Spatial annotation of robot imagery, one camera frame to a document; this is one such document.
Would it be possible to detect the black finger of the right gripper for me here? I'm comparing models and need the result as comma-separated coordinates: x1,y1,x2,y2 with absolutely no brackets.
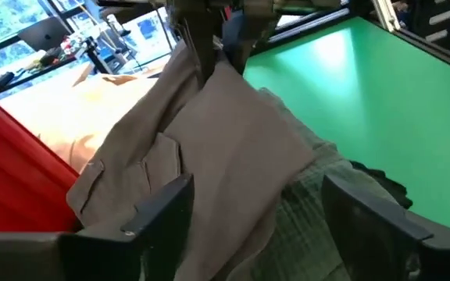
221,9,280,76
176,0,228,90

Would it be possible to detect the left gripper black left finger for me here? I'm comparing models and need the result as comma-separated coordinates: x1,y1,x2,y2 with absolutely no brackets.
0,173,195,281

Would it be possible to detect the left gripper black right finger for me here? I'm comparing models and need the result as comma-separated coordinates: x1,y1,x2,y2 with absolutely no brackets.
320,173,450,281

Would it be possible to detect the black garment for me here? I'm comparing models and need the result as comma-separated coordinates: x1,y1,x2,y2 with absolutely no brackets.
349,159,414,211

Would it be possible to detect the dark grey garment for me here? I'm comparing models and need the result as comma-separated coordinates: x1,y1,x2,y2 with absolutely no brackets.
66,38,316,281

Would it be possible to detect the red plastic bin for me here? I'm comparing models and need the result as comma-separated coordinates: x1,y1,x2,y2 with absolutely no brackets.
0,64,80,234

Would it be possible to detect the cream garment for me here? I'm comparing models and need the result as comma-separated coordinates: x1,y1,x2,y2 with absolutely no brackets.
0,58,171,173

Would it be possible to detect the grey laptop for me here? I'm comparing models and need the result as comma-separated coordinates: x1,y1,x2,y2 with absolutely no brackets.
16,16,73,52

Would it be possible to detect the black side table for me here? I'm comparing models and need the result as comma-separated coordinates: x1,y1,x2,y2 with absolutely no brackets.
0,37,113,98

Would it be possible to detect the black table frame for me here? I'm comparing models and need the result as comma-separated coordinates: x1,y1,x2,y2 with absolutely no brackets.
267,0,450,77

